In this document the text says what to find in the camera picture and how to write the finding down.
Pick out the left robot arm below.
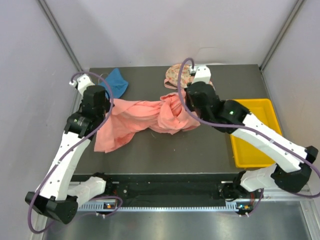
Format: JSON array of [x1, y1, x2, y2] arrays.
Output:
[[25, 85, 114, 224]]

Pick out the blue cloth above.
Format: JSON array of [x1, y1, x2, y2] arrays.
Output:
[[104, 68, 129, 99]]

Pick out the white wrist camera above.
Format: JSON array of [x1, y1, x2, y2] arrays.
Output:
[[69, 74, 95, 96], [189, 64, 211, 84]]

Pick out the yellow plastic tray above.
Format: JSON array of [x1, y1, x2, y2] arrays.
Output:
[[230, 98, 282, 169]]

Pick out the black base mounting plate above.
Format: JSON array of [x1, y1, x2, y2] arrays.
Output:
[[72, 172, 265, 208]]

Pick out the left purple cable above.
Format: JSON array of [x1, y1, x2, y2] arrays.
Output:
[[27, 71, 123, 235]]

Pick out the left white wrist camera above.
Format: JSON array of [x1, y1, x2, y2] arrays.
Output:
[[69, 74, 95, 96]]

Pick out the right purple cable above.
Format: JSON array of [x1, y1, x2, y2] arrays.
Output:
[[176, 57, 320, 199]]

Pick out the purple cable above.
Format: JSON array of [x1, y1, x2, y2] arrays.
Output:
[[27, 71, 123, 235], [176, 57, 320, 199]]

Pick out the floral patterned cloth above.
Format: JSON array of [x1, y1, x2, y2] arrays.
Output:
[[163, 63, 216, 91]]

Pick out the slotted cable duct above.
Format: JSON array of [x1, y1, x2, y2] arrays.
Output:
[[77, 200, 253, 213]]

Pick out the pink t shirt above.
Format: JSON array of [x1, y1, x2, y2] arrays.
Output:
[[94, 92, 200, 153]]

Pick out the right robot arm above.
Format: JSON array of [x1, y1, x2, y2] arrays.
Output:
[[184, 81, 319, 198]]

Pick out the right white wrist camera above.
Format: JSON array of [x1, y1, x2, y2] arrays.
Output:
[[189, 64, 211, 84]]

